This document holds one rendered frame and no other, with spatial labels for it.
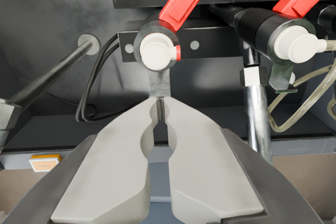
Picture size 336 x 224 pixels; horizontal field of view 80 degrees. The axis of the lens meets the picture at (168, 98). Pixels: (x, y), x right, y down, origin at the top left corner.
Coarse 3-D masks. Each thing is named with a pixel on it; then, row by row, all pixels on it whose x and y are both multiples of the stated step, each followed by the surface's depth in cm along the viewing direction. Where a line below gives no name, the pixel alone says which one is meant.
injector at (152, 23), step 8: (160, 8) 23; (152, 16) 15; (144, 24) 13; (152, 24) 12; (160, 24) 12; (168, 24) 13; (144, 32) 11; (160, 32) 11; (168, 32) 11; (136, 40) 12; (176, 40) 12; (136, 48) 12; (136, 56) 12; (144, 64) 12; (168, 64) 12
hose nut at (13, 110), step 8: (0, 104) 12; (8, 104) 13; (16, 104) 14; (0, 112) 12; (8, 112) 13; (16, 112) 13; (0, 120) 12; (8, 120) 13; (16, 120) 14; (8, 128) 13
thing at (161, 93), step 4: (160, 88) 14; (164, 88) 14; (168, 88) 13; (152, 92) 13; (156, 92) 13; (160, 92) 13; (164, 92) 13; (168, 92) 13; (152, 96) 13; (156, 96) 13; (160, 96) 13; (164, 96) 13
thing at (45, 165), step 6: (36, 156) 36; (42, 156) 36; (48, 156) 36; (54, 156) 36; (36, 162) 36; (42, 162) 36; (48, 162) 36; (54, 162) 36; (36, 168) 36; (42, 168) 36; (48, 168) 36
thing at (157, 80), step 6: (150, 72) 13; (156, 72) 13; (162, 72) 13; (168, 72) 13; (150, 78) 13; (156, 78) 13; (162, 78) 13; (168, 78) 13; (150, 84) 13; (156, 84) 13; (162, 84) 13; (168, 84) 13
